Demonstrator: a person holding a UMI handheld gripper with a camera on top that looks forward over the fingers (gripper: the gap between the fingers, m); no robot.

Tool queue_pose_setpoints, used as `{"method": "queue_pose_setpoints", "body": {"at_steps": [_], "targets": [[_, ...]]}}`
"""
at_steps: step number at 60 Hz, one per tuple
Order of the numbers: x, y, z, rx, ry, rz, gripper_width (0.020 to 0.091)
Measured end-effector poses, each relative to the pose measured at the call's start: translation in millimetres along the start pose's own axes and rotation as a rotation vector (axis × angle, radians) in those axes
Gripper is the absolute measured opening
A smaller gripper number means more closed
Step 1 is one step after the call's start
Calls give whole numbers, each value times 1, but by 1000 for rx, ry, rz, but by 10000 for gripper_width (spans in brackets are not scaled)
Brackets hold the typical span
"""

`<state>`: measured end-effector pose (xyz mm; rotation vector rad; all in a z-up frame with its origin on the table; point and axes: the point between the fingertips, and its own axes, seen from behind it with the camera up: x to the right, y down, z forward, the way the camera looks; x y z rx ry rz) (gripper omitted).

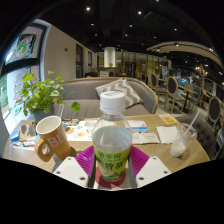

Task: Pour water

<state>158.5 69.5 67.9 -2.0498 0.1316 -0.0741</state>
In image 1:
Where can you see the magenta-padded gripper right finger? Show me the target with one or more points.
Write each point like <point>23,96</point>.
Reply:
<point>150,170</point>

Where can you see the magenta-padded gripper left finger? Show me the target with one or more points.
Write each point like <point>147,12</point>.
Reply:
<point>71,171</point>

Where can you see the clear green-labelled drink bottle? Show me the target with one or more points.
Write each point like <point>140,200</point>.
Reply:
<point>111,150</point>

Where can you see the white leaflet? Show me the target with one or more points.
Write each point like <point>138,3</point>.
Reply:
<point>146,137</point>

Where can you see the tan ceramic mug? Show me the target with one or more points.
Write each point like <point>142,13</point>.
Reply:
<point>55,140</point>

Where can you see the white paper napkin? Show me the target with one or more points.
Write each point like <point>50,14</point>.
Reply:
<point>167,134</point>

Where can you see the printed paper flyer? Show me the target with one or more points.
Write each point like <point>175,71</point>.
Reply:
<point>80,131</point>

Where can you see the clear plastic cup with straw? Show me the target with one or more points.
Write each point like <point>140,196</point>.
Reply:
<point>181,143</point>

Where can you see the yellow square card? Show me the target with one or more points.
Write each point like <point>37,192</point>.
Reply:
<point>168,119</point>

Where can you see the dark grey tufted chair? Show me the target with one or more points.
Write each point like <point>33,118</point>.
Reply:
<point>203,130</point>

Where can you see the blue-white card pack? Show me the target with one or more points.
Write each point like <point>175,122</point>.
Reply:
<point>14,136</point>

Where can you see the grey curved sofa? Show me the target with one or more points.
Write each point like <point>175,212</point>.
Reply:
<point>83,96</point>

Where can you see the grey chevron cushion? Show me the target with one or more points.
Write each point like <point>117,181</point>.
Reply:
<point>128,93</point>

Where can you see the green potted plant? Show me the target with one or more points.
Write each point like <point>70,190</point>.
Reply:
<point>40,93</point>

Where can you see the group of dining chairs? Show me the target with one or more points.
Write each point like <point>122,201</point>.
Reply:
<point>190,91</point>

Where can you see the window with holiday stickers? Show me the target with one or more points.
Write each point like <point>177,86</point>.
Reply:
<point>20,50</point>

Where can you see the group of ceiling lights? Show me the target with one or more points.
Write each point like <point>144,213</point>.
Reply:
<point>139,13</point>

